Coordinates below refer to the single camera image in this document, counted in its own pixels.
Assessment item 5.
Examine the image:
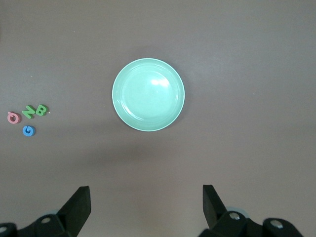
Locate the pink foam letter Q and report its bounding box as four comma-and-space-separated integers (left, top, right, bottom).
7, 111, 22, 124

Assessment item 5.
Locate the green foam letter B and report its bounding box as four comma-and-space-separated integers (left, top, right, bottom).
35, 104, 49, 117

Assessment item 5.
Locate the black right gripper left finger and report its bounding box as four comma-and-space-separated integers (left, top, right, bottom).
0, 186, 92, 237

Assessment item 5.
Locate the light green round plate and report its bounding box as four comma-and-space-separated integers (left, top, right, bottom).
112, 58, 186, 132

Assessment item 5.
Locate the green foam letter N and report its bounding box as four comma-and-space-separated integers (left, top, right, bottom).
21, 105, 37, 120

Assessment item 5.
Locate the blue foam letter G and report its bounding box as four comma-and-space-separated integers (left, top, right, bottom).
22, 125, 36, 137

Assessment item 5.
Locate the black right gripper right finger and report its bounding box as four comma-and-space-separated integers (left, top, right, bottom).
198, 184, 305, 237

